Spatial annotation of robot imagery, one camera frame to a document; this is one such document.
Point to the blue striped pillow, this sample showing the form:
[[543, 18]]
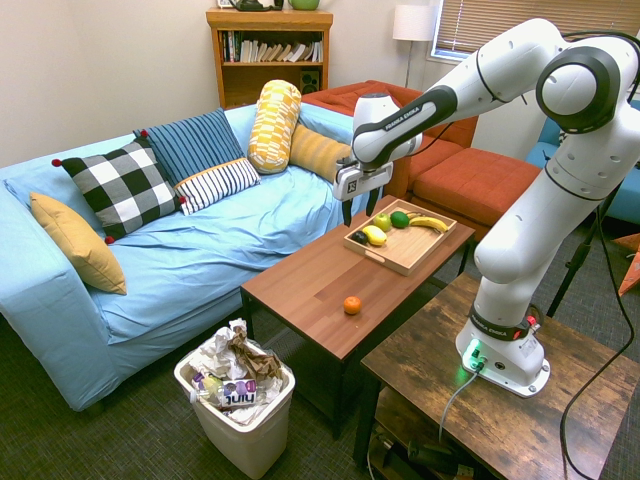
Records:
[[192, 142]]

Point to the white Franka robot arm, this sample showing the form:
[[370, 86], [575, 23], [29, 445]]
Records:
[[575, 175]]

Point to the black camera tripod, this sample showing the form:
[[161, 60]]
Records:
[[575, 265]]

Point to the white navy striped pillow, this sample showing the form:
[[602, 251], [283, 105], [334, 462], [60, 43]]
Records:
[[217, 184]]

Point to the cream plastic trash bin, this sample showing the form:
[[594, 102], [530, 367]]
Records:
[[250, 440]]

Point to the green lime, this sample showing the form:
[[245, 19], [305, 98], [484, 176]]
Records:
[[399, 219]]

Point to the small black speaker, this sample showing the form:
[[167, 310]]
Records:
[[310, 82]]

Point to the teal sofa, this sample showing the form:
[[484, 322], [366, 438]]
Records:
[[625, 200]]

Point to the rustic brown side table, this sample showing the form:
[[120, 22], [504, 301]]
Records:
[[500, 425]]

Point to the dark avocado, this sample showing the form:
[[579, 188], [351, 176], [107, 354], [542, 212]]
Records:
[[359, 238]]

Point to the wooden serving tray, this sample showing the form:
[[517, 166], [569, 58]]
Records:
[[410, 250]]

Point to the clear hint water bottle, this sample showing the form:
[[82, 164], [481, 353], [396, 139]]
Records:
[[240, 392]]

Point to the crumpled brown paper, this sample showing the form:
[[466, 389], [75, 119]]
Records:
[[252, 357]]

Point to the black device under table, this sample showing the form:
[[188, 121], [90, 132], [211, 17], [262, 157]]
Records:
[[430, 455]]

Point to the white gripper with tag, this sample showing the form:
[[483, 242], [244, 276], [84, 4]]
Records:
[[365, 177]]

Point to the yellow patterned bolster pillow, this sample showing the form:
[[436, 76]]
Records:
[[274, 127]]

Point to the orange tangerine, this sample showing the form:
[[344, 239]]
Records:
[[352, 305]]

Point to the row of books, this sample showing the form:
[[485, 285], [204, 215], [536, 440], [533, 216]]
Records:
[[270, 52]]

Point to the black white checked pillow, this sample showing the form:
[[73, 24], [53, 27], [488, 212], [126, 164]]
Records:
[[122, 187]]

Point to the mustard striped lumbar pillow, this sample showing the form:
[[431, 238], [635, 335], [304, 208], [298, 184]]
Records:
[[315, 150]]

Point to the reddish wooden coffee table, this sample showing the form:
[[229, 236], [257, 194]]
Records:
[[320, 295]]

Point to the orange fabric object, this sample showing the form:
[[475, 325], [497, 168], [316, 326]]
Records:
[[631, 270]]

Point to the white shade floor lamp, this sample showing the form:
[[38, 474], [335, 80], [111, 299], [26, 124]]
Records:
[[412, 22]]

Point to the brown window blinds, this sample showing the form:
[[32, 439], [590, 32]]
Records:
[[500, 20]]

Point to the yellow-green apple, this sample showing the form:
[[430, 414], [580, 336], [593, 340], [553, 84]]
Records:
[[382, 222]]

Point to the crumpled white paper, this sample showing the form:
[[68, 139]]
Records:
[[215, 350]]

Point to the plain mustard pillow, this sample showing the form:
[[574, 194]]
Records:
[[80, 245]]

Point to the black object on shelf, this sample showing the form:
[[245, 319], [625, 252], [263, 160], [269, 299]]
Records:
[[250, 5]]

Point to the yellow banana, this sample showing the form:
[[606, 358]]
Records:
[[430, 222]]

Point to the orange sectional sofa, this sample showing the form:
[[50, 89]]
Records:
[[475, 185]]

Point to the wooden bookshelf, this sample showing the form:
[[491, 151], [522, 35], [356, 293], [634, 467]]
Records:
[[270, 20]]

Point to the light blue sofa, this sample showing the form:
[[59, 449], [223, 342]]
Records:
[[200, 260]]

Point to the green pot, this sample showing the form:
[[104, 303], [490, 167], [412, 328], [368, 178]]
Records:
[[304, 4]]

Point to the yellow lemon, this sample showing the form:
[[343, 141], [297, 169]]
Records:
[[374, 235]]

